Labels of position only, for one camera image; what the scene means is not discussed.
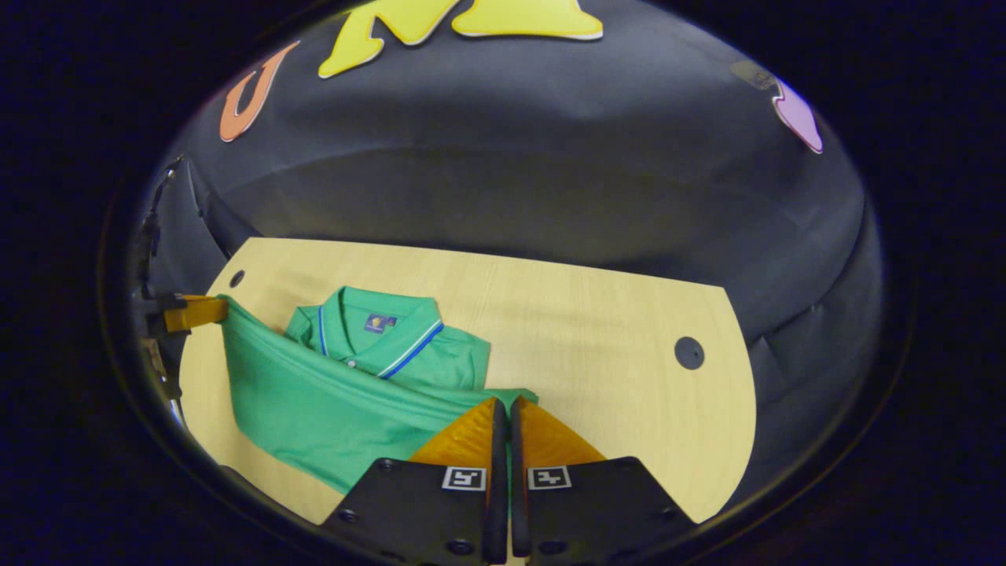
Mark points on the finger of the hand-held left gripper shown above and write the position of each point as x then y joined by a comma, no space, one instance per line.
196,313

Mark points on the black backdrop cloth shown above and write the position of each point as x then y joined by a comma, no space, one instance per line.
550,181

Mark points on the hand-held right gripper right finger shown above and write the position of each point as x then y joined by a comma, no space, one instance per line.
597,503

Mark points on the green polo T-shirt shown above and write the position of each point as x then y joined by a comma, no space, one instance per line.
330,409

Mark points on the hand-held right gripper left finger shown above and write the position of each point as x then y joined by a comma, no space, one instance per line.
424,503

